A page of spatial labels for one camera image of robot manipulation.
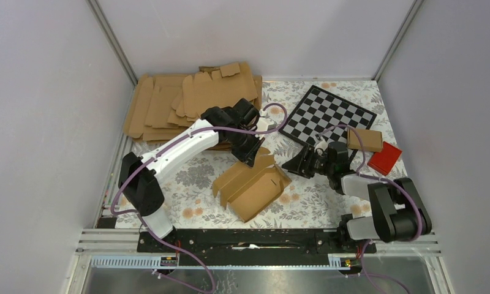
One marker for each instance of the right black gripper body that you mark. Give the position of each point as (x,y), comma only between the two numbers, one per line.
(321,166)

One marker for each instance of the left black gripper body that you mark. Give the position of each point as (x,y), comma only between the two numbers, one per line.
(240,141)

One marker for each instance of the brown cardboard box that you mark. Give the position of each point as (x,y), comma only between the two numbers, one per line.
(246,190)

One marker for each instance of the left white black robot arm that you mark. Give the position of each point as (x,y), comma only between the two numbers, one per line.
(140,176)

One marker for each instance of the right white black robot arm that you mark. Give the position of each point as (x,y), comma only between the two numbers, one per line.
(397,212)

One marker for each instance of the folded small cardboard box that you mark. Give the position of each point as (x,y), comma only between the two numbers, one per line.
(365,139)

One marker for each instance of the red box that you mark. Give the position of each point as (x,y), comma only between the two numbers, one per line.
(384,161)

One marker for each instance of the black white checkerboard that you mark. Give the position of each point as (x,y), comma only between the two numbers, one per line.
(319,110)

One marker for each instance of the stack of cardboard blanks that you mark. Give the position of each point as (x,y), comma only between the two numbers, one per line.
(164,105)

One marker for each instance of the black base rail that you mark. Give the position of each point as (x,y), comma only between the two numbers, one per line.
(205,242)

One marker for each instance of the perforated metal cable tray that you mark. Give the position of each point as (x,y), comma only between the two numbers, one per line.
(242,261)

